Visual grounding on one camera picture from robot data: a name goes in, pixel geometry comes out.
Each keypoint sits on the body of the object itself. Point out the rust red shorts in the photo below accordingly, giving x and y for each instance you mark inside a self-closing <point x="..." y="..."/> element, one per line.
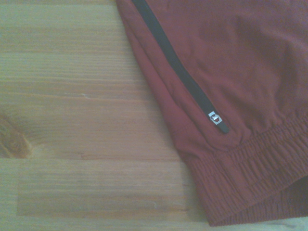
<point x="240" y="72"/>

